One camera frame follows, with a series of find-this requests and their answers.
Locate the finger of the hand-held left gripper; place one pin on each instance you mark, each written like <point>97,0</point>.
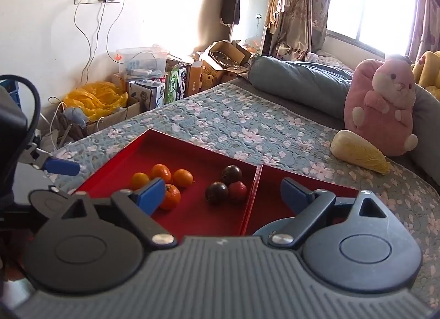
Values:
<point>44,202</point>
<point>63,167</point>

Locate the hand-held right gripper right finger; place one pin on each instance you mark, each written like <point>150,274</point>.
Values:
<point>294,193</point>

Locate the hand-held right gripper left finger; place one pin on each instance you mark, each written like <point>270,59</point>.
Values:
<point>151,192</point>

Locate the orange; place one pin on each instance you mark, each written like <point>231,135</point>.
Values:
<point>172,198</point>
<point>161,172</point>
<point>183,178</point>
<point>140,180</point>

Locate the small red tray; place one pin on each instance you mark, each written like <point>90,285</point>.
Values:
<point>266,198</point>

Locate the blue plate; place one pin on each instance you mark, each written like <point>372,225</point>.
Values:
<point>271,226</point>

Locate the large red tray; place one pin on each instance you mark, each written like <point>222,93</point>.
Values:
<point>192,214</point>

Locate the dark tomato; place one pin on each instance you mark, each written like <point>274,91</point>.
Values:
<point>231,174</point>
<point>217,193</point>

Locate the blue plastic crate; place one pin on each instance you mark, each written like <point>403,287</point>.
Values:
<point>8,90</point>

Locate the red tomato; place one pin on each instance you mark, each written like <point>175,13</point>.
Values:
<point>238,191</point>

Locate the low cardboard box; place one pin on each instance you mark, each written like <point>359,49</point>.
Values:
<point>113,117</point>

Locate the napa cabbage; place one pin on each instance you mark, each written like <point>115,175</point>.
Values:
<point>357,152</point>

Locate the yellow plastic bag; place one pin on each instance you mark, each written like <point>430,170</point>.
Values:
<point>99,98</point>

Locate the blue and white carton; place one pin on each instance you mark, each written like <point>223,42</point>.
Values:
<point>147,95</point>

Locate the green and white carton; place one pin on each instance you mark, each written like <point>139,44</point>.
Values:
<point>175,83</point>

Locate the grey-blue duvet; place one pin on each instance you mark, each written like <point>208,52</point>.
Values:
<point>295,78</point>

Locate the pink plush rabbit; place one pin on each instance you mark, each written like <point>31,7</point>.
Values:
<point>378,112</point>

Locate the narrow cardboard box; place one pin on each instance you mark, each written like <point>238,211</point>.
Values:
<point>196,78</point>

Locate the open cardboard box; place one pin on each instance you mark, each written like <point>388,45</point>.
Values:
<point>211,76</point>

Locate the clear plastic storage box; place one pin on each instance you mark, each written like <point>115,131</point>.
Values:
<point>144,59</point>

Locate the floral curtain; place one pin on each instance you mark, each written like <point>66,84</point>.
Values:
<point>302,12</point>
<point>426,23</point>

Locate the yellow plush toy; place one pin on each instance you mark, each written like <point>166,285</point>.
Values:
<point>429,68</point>

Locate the window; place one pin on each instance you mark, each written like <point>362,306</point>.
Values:
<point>371,2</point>

